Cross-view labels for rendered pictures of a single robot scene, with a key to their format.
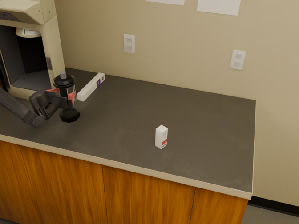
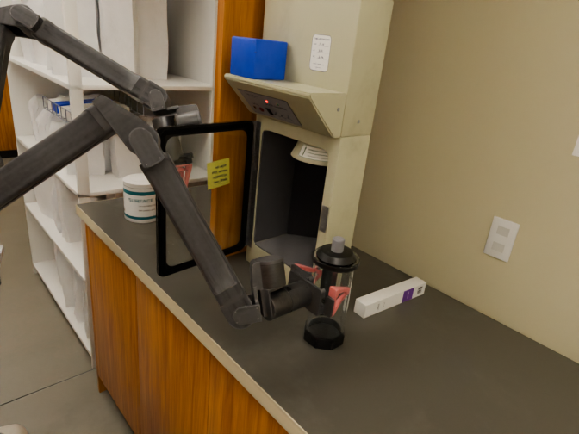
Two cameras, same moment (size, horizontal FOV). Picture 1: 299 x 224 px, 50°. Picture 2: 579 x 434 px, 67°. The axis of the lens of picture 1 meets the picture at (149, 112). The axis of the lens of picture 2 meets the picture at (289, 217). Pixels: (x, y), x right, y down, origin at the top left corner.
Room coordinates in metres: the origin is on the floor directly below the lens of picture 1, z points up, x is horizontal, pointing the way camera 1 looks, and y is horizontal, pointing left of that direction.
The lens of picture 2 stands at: (0.49, 0.06, 1.61)
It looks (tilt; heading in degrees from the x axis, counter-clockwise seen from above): 22 degrees down; 31
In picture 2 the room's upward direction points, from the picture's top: 6 degrees clockwise
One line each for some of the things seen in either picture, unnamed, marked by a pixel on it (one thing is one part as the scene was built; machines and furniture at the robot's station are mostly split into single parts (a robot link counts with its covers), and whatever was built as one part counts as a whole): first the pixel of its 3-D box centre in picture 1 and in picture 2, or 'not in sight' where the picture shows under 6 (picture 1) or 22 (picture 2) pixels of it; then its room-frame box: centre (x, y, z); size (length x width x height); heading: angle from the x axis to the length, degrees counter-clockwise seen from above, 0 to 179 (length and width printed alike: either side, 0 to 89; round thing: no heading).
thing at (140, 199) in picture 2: not in sight; (142, 197); (1.49, 1.29, 1.02); 0.13 x 0.13 x 0.15
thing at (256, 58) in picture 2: not in sight; (258, 58); (1.42, 0.75, 1.56); 0.10 x 0.10 x 0.09; 75
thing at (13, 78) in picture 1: (37, 50); (317, 195); (1.57, 0.62, 1.19); 0.26 x 0.24 x 0.35; 75
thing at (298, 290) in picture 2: (54, 104); (296, 294); (1.21, 0.45, 1.10); 0.10 x 0.07 x 0.07; 74
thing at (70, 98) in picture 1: (68, 97); (330, 293); (1.27, 0.40, 1.10); 0.09 x 0.07 x 0.07; 164
